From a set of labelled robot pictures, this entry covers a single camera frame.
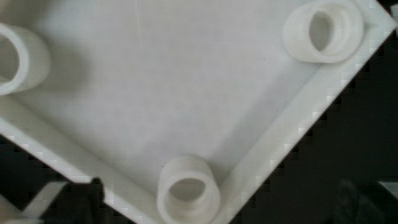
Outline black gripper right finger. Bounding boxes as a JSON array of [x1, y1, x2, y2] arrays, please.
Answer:
[[332, 179, 398, 224]]

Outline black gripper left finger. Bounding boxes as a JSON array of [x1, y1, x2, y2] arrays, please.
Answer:
[[22, 178, 110, 224]]

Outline white square tabletop panel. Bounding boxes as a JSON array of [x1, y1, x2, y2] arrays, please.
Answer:
[[0, 0, 396, 224]]

